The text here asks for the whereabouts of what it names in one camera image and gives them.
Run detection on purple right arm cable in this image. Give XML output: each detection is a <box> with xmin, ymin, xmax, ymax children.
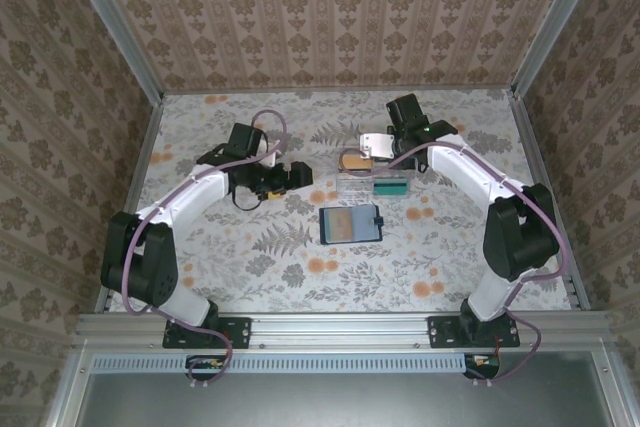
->
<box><xmin>338</xmin><ymin>142</ymin><xmax>571</xmax><ymax>389</ymax></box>

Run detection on grey slotted cable duct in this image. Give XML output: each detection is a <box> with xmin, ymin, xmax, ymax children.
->
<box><xmin>92</xmin><ymin>352</ymin><xmax>501</xmax><ymax>373</ymax></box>

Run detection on clear acrylic organizer box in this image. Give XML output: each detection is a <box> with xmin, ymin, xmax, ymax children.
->
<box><xmin>335</xmin><ymin>146</ymin><xmax>414</xmax><ymax>201</ymax></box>

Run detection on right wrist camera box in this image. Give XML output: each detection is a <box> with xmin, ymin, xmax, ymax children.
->
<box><xmin>359</xmin><ymin>132</ymin><xmax>397</xmax><ymax>161</ymax></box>

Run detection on aluminium front rail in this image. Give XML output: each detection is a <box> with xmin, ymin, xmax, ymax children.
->
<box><xmin>74</xmin><ymin>311</ymin><xmax>614</xmax><ymax>351</ymax></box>

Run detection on black connector board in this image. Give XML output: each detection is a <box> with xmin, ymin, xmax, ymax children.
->
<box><xmin>185</xmin><ymin>354</ymin><xmax>236</xmax><ymax>382</ymax></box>
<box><xmin>462</xmin><ymin>352</ymin><xmax>502</xmax><ymax>381</ymax></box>

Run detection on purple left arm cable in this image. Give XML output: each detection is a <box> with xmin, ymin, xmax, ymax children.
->
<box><xmin>122</xmin><ymin>109</ymin><xmax>289</xmax><ymax>392</ymax></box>

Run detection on aluminium side rail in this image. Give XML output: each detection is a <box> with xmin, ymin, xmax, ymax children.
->
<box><xmin>507</xmin><ymin>89</ymin><xmax>591</xmax><ymax>313</ymax></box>
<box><xmin>93</xmin><ymin>94</ymin><xmax>169</xmax><ymax>313</ymax></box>

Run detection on grey metal panel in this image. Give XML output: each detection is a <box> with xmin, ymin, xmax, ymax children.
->
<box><xmin>74</xmin><ymin>371</ymin><xmax>616</xmax><ymax>427</ymax></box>

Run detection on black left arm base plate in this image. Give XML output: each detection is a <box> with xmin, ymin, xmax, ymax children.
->
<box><xmin>162</xmin><ymin>315</ymin><xmax>252</xmax><ymax>350</ymax></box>

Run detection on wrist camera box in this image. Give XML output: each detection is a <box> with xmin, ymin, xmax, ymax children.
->
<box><xmin>359</xmin><ymin>132</ymin><xmax>397</xmax><ymax>161</ymax></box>
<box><xmin>259</xmin><ymin>139</ymin><xmax>281</xmax><ymax>168</ymax></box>

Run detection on green card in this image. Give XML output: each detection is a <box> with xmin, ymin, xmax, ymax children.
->
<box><xmin>373</xmin><ymin>179</ymin><xmax>412</xmax><ymax>197</ymax></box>

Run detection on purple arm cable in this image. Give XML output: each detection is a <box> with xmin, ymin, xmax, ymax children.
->
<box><xmin>122</xmin><ymin>109</ymin><xmax>289</xmax><ymax>392</ymax></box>
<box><xmin>338</xmin><ymin>142</ymin><xmax>571</xmax><ymax>389</ymax></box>

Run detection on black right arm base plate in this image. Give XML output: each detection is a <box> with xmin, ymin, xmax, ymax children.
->
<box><xmin>427</xmin><ymin>315</ymin><xmax>521</xmax><ymax>350</ymax></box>

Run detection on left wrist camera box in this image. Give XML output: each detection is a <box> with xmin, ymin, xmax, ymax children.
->
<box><xmin>259</xmin><ymin>139</ymin><xmax>281</xmax><ymax>168</ymax></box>

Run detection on floral patterned table cover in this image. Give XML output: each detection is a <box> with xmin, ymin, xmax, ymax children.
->
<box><xmin>97</xmin><ymin>88</ymin><xmax>586</xmax><ymax>316</ymax></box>

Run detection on blue card holder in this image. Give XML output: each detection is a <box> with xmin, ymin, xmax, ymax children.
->
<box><xmin>318</xmin><ymin>204</ymin><xmax>385</xmax><ymax>247</ymax></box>

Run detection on aluminium frame post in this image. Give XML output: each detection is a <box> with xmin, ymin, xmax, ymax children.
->
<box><xmin>510</xmin><ymin>0</ymin><xmax>619</xmax><ymax>98</ymax></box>
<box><xmin>57</xmin><ymin>0</ymin><xmax>166</xmax><ymax>104</ymax></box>

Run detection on tan card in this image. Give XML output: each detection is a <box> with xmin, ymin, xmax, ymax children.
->
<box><xmin>329</xmin><ymin>210</ymin><xmax>357</xmax><ymax>238</ymax></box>

